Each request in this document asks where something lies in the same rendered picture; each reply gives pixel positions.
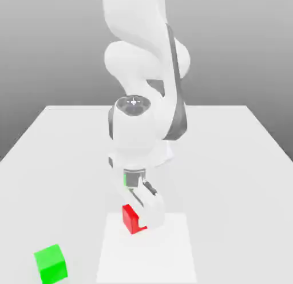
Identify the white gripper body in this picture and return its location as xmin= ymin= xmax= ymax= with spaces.
xmin=125 ymin=187 xmax=166 ymax=230

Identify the small red cube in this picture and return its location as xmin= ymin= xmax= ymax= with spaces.
xmin=121 ymin=203 xmax=148 ymax=235

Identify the small green cube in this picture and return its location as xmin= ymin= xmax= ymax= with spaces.
xmin=33 ymin=243 xmax=69 ymax=284

